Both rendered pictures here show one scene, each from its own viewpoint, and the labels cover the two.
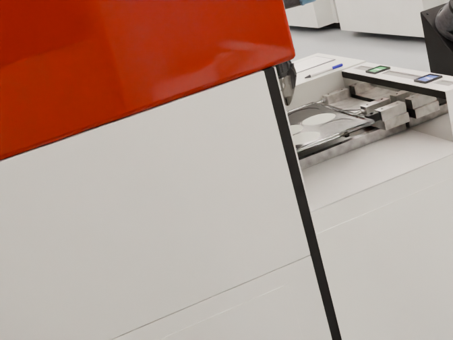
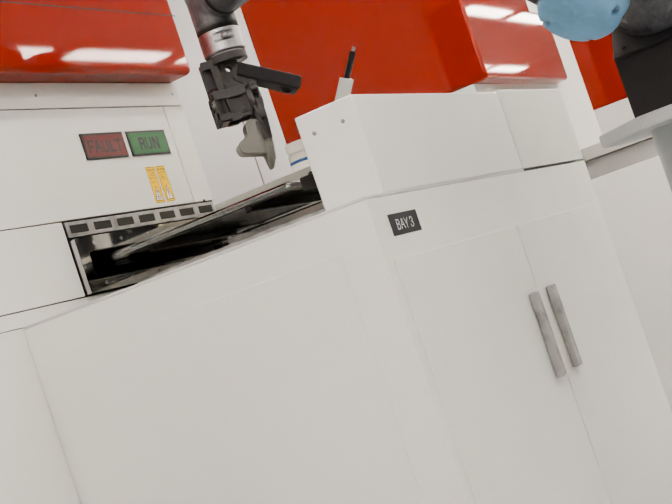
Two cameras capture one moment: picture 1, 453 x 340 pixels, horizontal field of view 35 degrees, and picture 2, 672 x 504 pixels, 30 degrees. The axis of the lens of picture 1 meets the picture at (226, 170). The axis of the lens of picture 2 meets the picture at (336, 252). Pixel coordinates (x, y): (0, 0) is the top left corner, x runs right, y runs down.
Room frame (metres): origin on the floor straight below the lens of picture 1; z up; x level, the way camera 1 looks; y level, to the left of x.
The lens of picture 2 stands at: (0.50, -1.77, 0.69)
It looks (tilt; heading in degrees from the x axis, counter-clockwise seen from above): 3 degrees up; 44
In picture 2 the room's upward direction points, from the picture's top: 19 degrees counter-clockwise
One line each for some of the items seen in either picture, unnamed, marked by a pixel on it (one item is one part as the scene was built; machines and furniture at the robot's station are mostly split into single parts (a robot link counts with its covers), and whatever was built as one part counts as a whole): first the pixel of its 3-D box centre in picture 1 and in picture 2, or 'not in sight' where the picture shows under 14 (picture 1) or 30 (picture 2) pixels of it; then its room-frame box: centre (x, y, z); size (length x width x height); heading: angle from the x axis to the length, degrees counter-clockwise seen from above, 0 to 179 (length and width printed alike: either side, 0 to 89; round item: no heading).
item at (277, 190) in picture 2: (315, 144); (197, 222); (1.81, -0.25, 0.90); 0.37 x 0.01 x 0.01; 105
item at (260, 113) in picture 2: (287, 73); (259, 116); (2.02, -0.25, 1.05); 0.05 x 0.02 x 0.09; 57
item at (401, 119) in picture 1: (364, 111); not in sight; (2.07, -0.45, 0.87); 0.36 x 0.08 x 0.03; 15
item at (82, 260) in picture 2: not in sight; (158, 251); (1.91, 0.00, 0.89); 0.44 x 0.02 x 0.10; 15
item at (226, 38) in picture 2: not in sight; (222, 44); (2.01, -0.22, 1.19); 0.08 x 0.08 x 0.05
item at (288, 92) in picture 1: (286, 91); (255, 145); (2.00, -0.23, 1.01); 0.06 x 0.03 x 0.09; 147
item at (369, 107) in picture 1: (375, 106); not in sight; (1.99, -0.47, 0.89); 0.08 x 0.03 x 0.03; 105
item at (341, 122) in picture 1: (286, 131); (255, 212); (1.98, -0.20, 0.90); 0.34 x 0.34 x 0.01; 15
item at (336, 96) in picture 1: (336, 95); not in sight; (2.23, -0.41, 0.89); 0.08 x 0.03 x 0.03; 105
